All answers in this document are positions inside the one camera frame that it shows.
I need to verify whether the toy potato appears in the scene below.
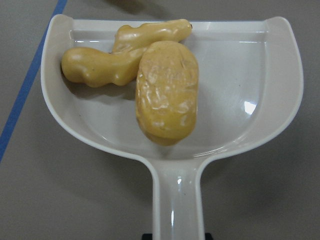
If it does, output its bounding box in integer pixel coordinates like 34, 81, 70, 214
135, 40, 199, 146

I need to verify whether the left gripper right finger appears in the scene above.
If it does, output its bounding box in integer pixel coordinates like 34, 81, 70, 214
204, 234, 214, 240

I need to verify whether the beige plastic dustpan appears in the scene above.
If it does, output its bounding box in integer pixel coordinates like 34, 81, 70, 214
41, 14, 304, 240

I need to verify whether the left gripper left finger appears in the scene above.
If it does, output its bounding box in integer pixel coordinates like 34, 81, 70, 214
141, 234, 153, 240

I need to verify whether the toy ginger root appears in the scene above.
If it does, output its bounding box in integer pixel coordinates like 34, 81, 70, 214
61, 19, 193, 88

